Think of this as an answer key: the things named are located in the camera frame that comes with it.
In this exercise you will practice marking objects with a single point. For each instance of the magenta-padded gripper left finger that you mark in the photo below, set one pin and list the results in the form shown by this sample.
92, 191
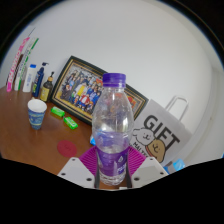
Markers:
78, 170

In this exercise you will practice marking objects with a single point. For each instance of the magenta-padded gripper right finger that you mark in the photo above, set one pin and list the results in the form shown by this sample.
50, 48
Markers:
146, 168

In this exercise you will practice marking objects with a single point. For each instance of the clear purple-capped water bottle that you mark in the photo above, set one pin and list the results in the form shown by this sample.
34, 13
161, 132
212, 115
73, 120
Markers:
112, 133

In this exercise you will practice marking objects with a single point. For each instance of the blue detergent bottle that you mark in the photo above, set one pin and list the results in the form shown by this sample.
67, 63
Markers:
178, 165

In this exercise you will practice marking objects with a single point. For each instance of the white printed paper gift bag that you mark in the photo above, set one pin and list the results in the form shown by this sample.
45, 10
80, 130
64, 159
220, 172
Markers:
160, 136

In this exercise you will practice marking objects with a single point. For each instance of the small green pack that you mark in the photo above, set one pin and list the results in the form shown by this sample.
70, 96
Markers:
57, 111
70, 123

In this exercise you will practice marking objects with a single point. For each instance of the blue patterned white mug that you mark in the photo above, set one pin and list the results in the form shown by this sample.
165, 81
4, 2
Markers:
36, 115

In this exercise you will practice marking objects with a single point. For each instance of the framed group photo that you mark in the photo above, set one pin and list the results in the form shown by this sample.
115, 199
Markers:
78, 88

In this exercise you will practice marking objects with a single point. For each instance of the amber pump bottle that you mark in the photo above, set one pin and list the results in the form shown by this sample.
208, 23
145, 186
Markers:
45, 91

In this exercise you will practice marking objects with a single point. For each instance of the dark blue pump bottle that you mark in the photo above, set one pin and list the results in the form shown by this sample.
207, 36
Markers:
38, 81

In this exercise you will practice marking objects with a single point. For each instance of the white bottle with blue cap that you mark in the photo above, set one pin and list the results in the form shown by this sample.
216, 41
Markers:
29, 80

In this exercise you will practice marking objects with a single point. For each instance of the long green and white box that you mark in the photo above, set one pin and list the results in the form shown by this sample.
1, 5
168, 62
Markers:
24, 65

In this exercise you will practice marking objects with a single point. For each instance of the long pink box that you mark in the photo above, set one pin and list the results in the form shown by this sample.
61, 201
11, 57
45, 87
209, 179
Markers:
15, 66

